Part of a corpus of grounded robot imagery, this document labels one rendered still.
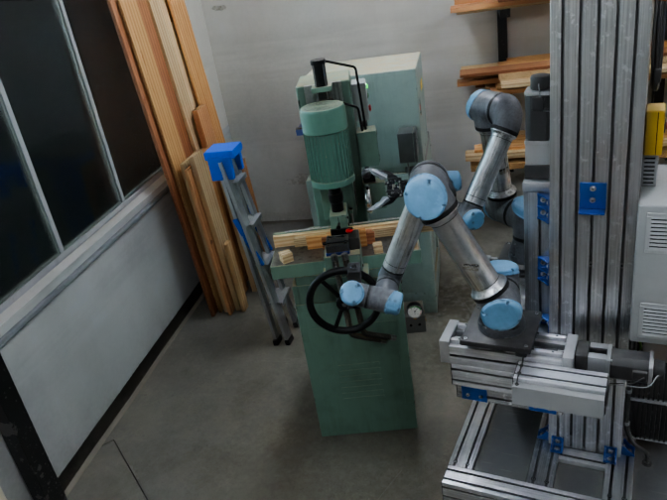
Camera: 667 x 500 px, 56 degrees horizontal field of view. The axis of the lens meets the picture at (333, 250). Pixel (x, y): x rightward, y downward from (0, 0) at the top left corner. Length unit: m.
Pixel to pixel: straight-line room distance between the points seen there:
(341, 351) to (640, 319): 1.20
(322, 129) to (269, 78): 2.55
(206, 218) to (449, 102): 1.97
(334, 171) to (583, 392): 1.17
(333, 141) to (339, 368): 0.99
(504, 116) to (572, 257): 0.53
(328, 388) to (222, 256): 1.40
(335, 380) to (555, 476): 0.96
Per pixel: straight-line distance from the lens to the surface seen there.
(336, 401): 2.89
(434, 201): 1.73
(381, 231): 2.61
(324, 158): 2.42
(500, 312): 1.89
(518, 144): 4.45
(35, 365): 2.99
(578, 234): 2.09
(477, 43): 4.67
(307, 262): 2.51
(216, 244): 3.91
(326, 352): 2.73
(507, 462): 2.55
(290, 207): 5.20
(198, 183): 3.77
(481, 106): 2.36
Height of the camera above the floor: 2.02
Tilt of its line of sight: 26 degrees down
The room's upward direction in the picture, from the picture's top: 9 degrees counter-clockwise
